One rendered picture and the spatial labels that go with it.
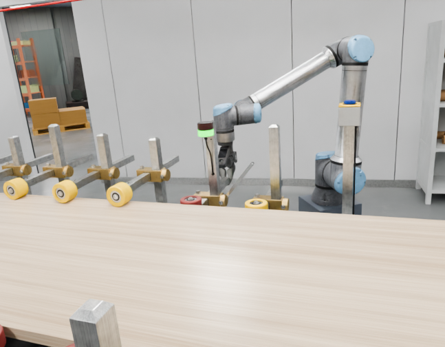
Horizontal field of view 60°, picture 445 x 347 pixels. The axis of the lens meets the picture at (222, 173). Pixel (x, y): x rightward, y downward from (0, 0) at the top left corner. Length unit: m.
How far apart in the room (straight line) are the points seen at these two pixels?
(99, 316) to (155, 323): 0.40
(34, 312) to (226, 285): 0.42
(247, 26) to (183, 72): 0.83
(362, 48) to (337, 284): 1.21
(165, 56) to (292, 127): 1.55
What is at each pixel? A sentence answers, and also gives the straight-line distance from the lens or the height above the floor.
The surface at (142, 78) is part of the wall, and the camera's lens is 4.51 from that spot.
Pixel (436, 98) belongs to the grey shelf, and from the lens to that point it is 3.73.
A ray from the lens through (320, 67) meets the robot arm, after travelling 1.99.
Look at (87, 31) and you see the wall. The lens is 4.80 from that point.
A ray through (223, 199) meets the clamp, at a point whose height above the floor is 0.86.
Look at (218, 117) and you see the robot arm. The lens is 1.74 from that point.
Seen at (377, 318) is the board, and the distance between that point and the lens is 0.86.
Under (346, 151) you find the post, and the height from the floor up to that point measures 1.06.
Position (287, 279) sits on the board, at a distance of 0.95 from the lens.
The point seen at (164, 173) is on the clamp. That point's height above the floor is 0.96.
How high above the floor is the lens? 1.41
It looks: 17 degrees down
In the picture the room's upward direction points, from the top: 4 degrees counter-clockwise
